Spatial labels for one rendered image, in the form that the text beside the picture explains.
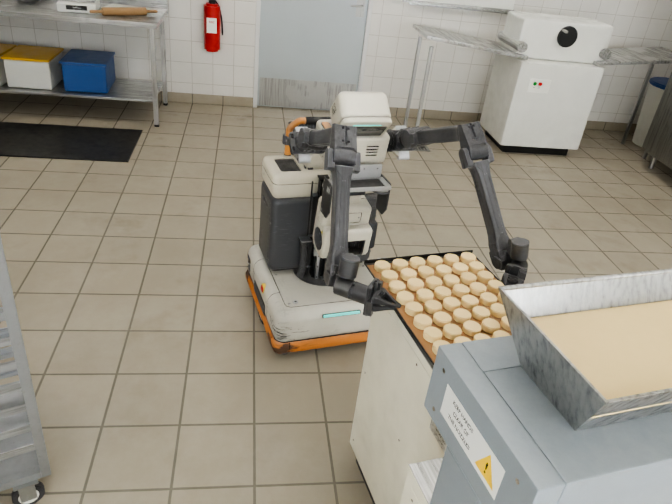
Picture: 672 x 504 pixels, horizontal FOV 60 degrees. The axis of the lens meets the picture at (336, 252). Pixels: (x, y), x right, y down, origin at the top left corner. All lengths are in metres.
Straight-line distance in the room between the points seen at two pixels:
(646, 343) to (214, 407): 1.85
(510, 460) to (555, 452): 0.07
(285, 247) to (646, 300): 1.87
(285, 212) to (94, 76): 3.23
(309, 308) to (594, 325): 1.72
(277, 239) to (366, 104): 0.83
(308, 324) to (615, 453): 1.84
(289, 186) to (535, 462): 1.93
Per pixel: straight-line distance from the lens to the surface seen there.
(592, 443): 1.07
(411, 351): 1.72
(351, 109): 2.29
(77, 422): 2.64
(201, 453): 2.45
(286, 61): 6.12
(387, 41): 6.18
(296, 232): 2.80
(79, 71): 5.65
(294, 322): 2.67
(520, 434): 1.03
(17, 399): 2.58
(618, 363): 1.11
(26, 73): 5.79
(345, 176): 1.83
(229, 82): 6.14
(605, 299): 1.25
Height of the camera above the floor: 1.88
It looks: 31 degrees down
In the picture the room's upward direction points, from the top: 7 degrees clockwise
